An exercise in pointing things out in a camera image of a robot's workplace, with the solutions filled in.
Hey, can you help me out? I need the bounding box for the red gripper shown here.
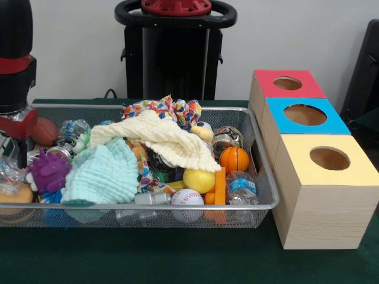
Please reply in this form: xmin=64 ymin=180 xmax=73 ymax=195
xmin=0 ymin=109 xmax=38 ymax=169

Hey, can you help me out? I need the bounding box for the clear plastic bottle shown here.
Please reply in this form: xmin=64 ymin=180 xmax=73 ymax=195
xmin=0 ymin=156 xmax=30 ymax=190

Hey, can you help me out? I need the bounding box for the brown toy football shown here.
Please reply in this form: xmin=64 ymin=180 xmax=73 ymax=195
xmin=31 ymin=117 xmax=59 ymax=146

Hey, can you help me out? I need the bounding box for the silver mesh bin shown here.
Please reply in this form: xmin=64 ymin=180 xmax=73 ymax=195
xmin=0 ymin=103 xmax=281 ymax=229

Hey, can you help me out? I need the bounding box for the wooden box with three holes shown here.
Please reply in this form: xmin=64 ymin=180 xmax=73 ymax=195
xmin=248 ymin=69 xmax=379 ymax=250

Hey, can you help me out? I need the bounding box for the purple spiky rubber toy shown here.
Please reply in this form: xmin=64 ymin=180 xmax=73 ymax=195
xmin=25 ymin=149 xmax=73 ymax=195

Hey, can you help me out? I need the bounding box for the mint waffle cloth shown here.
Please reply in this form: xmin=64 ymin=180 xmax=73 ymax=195
xmin=60 ymin=138 xmax=139 ymax=205

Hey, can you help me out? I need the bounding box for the cream waffle cloth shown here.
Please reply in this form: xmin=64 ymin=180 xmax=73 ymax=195
xmin=86 ymin=109 xmax=222 ymax=175

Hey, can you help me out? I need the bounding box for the colourful patterned cloth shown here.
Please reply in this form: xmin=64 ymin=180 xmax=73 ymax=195
xmin=121 ymin=94 xmax=205 ymax=131

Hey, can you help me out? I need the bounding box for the white toy baseball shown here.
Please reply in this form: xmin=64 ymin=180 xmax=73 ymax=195
xmin=171 ymin=188 xmax=205 ymax=223

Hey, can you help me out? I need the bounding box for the yellow ball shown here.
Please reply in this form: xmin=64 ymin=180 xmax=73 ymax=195
xmin=182 ymin=169 xmax=216 ymax=195

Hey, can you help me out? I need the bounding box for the orange toy basketball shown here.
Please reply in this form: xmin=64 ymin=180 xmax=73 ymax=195
xmin=219 ymin=146 xmax=250 ymax=174

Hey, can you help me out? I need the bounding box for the small clear water bottle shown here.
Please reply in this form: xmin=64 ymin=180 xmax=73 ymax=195
xmin=225 ymin=170 xmax=260 ymax=205

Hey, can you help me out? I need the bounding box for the dark green side tablecloth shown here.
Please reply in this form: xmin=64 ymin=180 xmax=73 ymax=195
xmin=352 ymin=108 xmax=379 ymax=140

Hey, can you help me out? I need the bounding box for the black chair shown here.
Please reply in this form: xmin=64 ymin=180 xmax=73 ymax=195
xmin=340 ymin=19 xmax=379 ymax=119

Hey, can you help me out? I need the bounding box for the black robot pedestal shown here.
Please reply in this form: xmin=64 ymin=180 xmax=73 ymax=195
xmin=114 ymin=0 xmax=237 ymax=101

